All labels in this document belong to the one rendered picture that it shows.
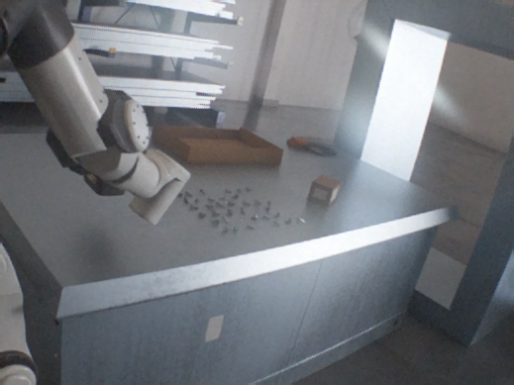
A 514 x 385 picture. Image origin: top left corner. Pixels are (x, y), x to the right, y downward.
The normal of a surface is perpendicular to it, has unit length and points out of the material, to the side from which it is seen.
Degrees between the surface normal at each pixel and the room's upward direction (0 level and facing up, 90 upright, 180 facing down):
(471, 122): 90
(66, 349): 90
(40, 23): 92
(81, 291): 67
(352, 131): 90
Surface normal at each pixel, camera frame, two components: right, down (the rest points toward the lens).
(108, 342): 0.65, 0.36
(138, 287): 0.69, -0.02
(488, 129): -0.76, 0.04
